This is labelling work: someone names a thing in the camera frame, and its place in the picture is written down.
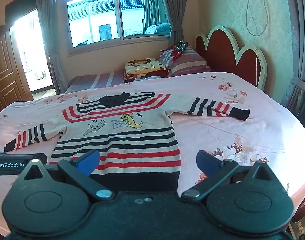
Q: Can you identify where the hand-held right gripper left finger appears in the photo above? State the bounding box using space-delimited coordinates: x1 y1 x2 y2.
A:
11 149 115 202

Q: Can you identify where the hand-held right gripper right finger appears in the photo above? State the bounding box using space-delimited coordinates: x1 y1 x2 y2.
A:
181 150 288 202

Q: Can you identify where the striped knit sweater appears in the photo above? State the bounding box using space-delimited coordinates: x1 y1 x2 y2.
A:
4 92 250 193

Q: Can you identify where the pink floral bed sheet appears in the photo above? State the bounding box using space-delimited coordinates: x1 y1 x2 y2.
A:
0 72 305 235

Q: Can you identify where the striped mattress cover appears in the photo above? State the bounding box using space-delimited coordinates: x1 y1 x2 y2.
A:
65 70 125 94

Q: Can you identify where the brown wooden door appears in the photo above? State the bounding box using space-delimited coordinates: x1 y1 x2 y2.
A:
0 26 34 106

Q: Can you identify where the striped pillow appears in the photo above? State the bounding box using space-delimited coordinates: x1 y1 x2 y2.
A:
159 45 211 77

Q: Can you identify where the folded yellow printed blanket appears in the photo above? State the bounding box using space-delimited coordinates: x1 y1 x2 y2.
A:
124 58 169 82

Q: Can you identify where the red white-trimmed headboard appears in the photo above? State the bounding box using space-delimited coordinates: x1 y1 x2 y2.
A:
195 25 268 90

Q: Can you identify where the shiny ribbon bow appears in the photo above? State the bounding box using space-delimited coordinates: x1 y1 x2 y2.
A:
175 41 188 53

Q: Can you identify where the grey window curtain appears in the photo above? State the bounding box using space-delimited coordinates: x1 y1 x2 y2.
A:
35 0 71 94
284 0 305 117
157 0 184 43

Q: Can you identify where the blue quilt outside window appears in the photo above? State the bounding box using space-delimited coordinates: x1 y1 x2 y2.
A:
145 23 171 34

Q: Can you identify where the sliding glass window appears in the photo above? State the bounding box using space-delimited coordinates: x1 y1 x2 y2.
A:
62 0 168 50

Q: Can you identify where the white charger cable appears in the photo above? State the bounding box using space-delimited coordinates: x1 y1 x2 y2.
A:
246 0 269 85

